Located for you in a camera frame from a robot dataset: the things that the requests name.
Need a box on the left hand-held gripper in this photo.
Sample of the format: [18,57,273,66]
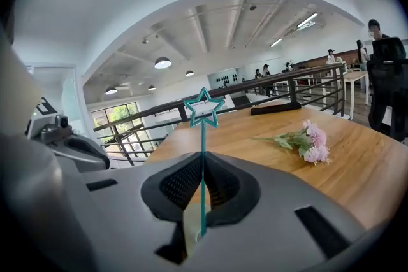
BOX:
[25,96,111,173]

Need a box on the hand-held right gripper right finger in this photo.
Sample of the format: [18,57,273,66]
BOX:
[187,151,368,272]

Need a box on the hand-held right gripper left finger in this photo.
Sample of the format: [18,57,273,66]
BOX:
[79,151,205,272]

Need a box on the clear glass vase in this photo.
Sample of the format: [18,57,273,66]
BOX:
[182,181,212,257]

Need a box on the teal star-topped stick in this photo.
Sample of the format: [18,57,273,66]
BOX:
[183,86,226,238]

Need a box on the large black-framed window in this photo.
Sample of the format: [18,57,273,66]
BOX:
[91,101,151,161]

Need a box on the pink flower bouquet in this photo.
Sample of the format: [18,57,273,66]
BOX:
[251,119,332,166]

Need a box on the black rolled cloth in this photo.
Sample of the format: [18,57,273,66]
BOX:
[250,100,302,117]

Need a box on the black metal balcony railing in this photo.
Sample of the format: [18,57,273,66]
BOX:
[93,62,347,167]

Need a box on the wooden desk with white legs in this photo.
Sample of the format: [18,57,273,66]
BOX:
[342,70,371,120]

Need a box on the black high-back office chair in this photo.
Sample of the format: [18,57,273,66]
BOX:
[365,36,408,145]

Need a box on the wall board with black helmets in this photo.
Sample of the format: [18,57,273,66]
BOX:
[207,68,247,90]

